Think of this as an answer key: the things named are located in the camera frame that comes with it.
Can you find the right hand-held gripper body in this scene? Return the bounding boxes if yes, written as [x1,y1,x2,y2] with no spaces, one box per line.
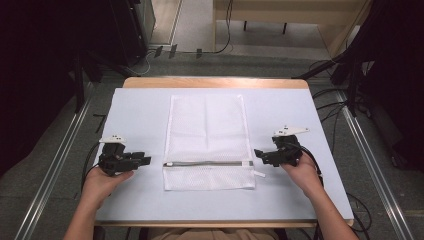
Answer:
[266,125,310,168]

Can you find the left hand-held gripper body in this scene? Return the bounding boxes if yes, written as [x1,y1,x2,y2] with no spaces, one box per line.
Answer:
[98,134,141,177]

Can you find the white mesh laundry bag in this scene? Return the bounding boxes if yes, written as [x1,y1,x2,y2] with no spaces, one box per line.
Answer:
[162,93,267,192]

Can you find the person's right hand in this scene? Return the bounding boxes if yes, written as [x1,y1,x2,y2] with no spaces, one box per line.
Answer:
[279,151,324,198]

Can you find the person's left hand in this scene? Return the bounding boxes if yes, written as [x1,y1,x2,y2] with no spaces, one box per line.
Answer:
[81,165,135,210]

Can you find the black floor tape mark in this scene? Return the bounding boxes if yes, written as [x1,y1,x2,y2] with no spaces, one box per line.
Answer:
[92,113,108,134]

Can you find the white table mat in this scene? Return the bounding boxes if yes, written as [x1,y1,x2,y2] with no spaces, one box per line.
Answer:
[94,87,355,223]

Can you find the wooden table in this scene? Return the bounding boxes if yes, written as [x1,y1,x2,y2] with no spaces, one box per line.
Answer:
[93,76,355,230]

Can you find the person's beige clothing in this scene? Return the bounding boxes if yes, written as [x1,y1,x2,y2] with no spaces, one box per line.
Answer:
[146,227,282,240]

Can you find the black metal stand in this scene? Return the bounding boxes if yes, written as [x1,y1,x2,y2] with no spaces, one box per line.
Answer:
[292,49,378,118]

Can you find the black curtain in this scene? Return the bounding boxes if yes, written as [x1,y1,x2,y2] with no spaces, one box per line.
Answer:
[0,0,116,179]
[343,0,424,173]

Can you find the dark cabinet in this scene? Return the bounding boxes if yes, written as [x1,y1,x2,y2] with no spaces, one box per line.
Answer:
[108,0,157,66]

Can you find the light wooden bench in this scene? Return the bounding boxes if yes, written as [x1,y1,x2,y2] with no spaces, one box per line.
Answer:
[212,0,373,58]

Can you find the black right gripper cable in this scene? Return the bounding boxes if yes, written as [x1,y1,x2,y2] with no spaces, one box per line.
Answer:
[284,142,325,188]

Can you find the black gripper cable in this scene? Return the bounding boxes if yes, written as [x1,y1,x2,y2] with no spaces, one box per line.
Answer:
[284,142,325,188]
[80,142,103,195]

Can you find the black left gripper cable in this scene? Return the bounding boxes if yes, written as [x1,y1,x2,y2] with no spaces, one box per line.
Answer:
[80,142,103,195]

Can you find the black floor cables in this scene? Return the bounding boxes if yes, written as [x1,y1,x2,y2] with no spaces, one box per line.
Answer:
[311,59,349,155]

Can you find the metal floor rail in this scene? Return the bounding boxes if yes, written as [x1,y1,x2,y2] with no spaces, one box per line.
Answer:
[13,94,94,240]
[334,89,416,240]

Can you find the white floor cable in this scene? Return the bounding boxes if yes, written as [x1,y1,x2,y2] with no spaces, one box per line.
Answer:
[124,49,158,77]

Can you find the black hanging cable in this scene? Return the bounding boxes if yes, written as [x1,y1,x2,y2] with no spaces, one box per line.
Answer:
[213,0,235,55]

